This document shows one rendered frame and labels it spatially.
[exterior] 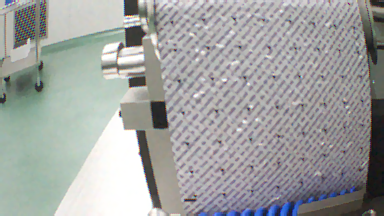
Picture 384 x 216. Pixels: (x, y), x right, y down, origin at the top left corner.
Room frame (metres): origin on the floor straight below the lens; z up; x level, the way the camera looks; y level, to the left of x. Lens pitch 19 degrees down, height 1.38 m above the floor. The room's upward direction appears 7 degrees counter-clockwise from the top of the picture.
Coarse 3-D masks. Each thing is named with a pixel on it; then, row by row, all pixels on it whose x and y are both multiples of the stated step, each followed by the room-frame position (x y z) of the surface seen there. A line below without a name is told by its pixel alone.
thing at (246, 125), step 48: (240, 48) 0.67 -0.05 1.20; (192, 96) 0.68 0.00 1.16; (240, 96) 0.67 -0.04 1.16; (288, 96) 0.66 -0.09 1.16; (336, 96) 0.64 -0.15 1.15; (192, 144) 0.68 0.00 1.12; (240, 144) 0.67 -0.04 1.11; (288, 144) 0.66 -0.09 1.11; (336, 144) 0.65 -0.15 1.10; (192, 192) 0.68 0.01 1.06; (240, 192) 0.67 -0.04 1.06; (288, 192) 0.66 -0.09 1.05; (336, 192) 0.64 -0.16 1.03
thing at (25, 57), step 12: (12, 0) 5.43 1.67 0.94; (24, 0) 5.13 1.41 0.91; (36, 0) 5.01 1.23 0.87; (0, 12) 5.13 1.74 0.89; (36, 12) 5.03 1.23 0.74; (36, 24) 5.03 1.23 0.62; (36, 36) 5.03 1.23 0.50; (12, 48) 5.48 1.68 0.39; (24, 48) 5.41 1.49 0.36; (36, 48) 5.03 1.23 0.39; (12, 60) 5.40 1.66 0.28; (24, 60) 5.30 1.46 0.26; (36, 60) 5.03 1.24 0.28; (0, 72) 4.93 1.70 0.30; (12, 72) 4.95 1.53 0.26; (0, 84) 4.93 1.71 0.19; (36, 84) 5.02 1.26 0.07; (0, 96) 4.92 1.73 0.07
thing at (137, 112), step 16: (128, 48) 0.79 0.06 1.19; (144, 48) 0.76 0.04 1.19; (128, 64) 0.77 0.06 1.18; (144, 64) 0.76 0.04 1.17; (160, 80) 0.76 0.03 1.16; (128, 96) 0.78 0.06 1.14; (144, 96) 0.78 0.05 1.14; (160, 96) 0.76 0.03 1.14; (128, 112) 0.77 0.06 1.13; (144, 112) 0.76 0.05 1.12; (160, 112) 0.76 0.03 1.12; (128, 128) 0.77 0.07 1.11; (144, 128) 0.76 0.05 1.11; (160, 128) 0.76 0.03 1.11; (160, 144) 0.77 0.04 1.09; (160, 160) 0.77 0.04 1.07; (160, 176) 0.77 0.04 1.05; (176, 176) 0.77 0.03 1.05; (160, 192) 0.77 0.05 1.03; (176, 192) 0.77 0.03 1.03; (176, 208) 0.77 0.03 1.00
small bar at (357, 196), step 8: (352, 192) 0.60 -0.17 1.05; (360, 192) 0.59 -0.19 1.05; (320, 200) 0.61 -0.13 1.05; (328, 200) 0.60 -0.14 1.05; (336, 200) 0.60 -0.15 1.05; (344, 200) 0.59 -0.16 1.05; (352, 200) 0.58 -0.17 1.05; (360, 200) 0.58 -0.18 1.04; (304, 208) 0.60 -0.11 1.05; (312, 208) 0.60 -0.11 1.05; (320, 208) 0.59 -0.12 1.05; (328, 208) 0.59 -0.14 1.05; (336, 208) 0.58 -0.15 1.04; (344, 208) 0.58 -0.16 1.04; (352, 208) 0.58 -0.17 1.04; (360, 208) 0.58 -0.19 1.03
